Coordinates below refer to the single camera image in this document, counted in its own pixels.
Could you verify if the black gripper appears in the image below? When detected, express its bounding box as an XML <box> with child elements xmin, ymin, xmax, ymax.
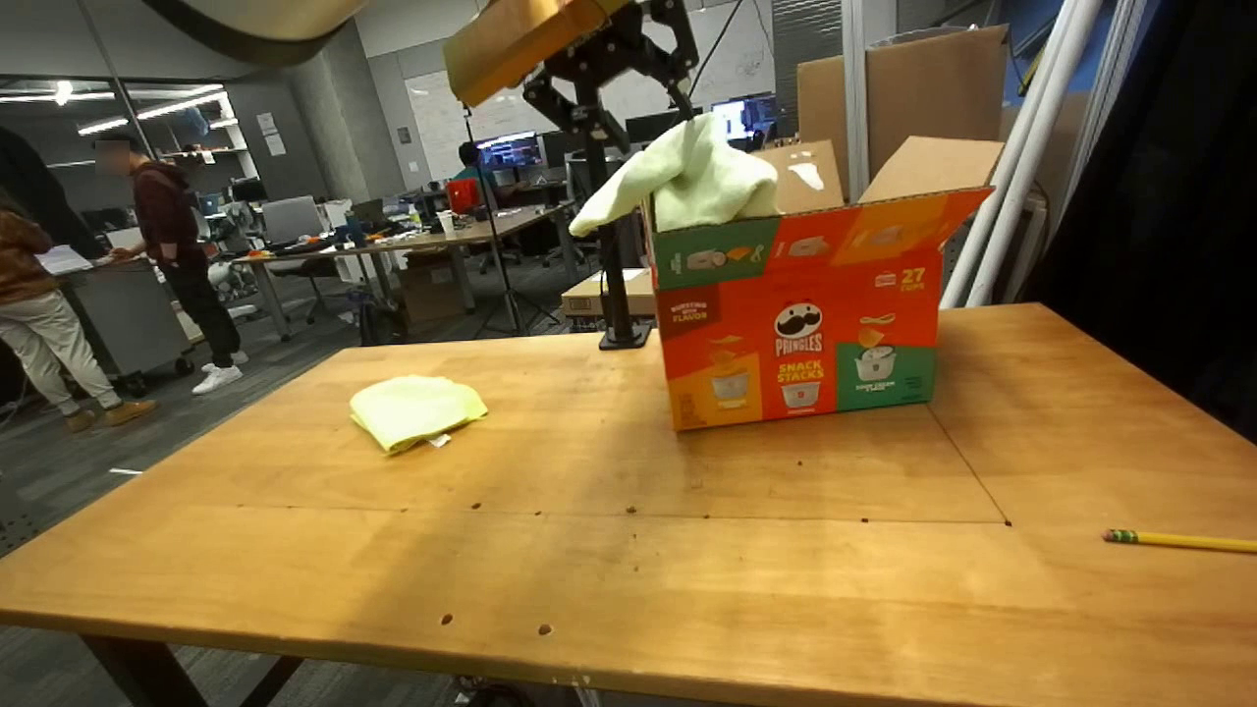
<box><xmin>523</xmin><ymin>0</ymin><xmax>702</xmax><ymax>159</ymax></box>

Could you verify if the white cloth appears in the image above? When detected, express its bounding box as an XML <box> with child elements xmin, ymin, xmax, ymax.
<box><xmin>566</xmin><ymin>111</ymin><xmax>787</xmax><ymax>244</ymax></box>

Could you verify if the yellow cloth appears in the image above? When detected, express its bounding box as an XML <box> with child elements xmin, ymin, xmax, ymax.
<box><xmin>347</xmin><ymin>372</ymin><xmax>492</xmax><ymax>458</ymax></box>

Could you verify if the orange Pringles cardboard box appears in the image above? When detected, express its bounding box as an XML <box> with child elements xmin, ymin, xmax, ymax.
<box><xmin>638</xmin><ymin>132</ymin><xmax>996</xmax><ymax>437</ymax></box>

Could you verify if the large brown cardboard box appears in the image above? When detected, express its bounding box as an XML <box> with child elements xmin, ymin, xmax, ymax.
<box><xmin>793</xmin><ymin>22</ymin><xmax>1013</xmax><ymax>193</ymax></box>

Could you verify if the cardboard box under desk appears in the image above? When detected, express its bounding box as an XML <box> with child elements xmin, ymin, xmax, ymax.
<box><xmin>396</xmin><ymin>248</ymin><xmax>468</xmax><ymax>338</ymax></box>

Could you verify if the blue lit computer monitor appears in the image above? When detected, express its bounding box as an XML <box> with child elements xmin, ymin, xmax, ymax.
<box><xmin>476</xmin><ymin>130</ymin><xmax>545</xmax><ymax>181</ymax></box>

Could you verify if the black vertical pole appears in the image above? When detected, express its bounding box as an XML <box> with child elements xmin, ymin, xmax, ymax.
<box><xmin>594</xmin><ymin>130</ymin><xmax>658</xmax><ymax>355</ymax></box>

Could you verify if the low wooden bench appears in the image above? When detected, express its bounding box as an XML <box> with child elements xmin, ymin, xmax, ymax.
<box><xmin>558</xmin><ymin>265</ymin><xmax>659</xmax><ymax>326</ymax></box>

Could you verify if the black light stand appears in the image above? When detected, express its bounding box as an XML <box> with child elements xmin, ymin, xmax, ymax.
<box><xmin>457</xmin><ymin>101</ymin><xmax>523</xmax><ymax>329</ymax></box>

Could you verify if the white column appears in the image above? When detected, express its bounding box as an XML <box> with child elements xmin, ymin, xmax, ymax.
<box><xmin>842</xmin><ymin>0</ymin><xmax>878</xmax><ymax>193</ymax></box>

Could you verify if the long office desk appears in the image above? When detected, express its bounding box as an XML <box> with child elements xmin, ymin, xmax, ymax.
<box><xmin>234</xmin><ymin>200</ymin><xmax>562</xmax><ymax>329</ymax></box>

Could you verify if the grey office chair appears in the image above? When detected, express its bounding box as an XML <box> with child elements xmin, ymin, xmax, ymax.
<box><xmin>252</xmin><ymin>193</ymin><xmax>338</xmax><ymax>326</ymax></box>

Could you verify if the white pipe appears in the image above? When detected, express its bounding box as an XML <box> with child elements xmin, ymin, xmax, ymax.
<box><xmin>941</xmin><ymin>0</ymin><xmax>1113</xmax><ymax>310</ymax></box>
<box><xmin>969</xmin><ymin>0</ymin><xmax>1161</xmax><ymax>310</ymax></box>

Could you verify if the white shelf unit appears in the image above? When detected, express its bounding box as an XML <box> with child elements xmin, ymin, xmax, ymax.
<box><xmin>124</xmin><ymin>84</ymin><xmax>266</xmax><ymax>200</ymax></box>

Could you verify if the person in dark red hoodie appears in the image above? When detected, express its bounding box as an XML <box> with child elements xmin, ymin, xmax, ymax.
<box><xmin>92</xmin><ymin>130</ymin><xmax>252</xmax><ymax>399</ymax></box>

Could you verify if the black curtain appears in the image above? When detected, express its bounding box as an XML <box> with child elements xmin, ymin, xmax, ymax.
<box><xmin>1017</xmin><ymin>0</ymin><xmax>1257</xmax><ymax>444</ymax></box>

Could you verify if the grey cabinet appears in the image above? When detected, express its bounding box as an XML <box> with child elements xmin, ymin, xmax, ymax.
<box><xmin>63</xmin><ymin>257</ymin><xmax>192</xmax><ymax>385</ymax></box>

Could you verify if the person in brown top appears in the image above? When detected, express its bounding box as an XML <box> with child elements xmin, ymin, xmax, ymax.
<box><xmin>0</xmin><ymin>123</ymin><xmax>162</xmax><ymax>437</ymax></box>

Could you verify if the yellow pencil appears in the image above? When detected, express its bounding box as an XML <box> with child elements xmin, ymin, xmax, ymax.
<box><xmin>1102</xmin><ymin>528</ymin><xmax>1257</xmax><ymax>559</ymax></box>

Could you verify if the tan wrist camera block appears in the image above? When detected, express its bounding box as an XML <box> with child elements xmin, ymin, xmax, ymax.
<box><xmin>439</xmin><ymin>0</ymin><xmax>642</xmax><ymax>111</ymax></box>

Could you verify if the black table frame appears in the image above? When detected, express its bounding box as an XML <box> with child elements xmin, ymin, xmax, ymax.
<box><xmin>76</xmin><ymin>634</ymin><xmax>310</xmax><ymax>707</ymax></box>

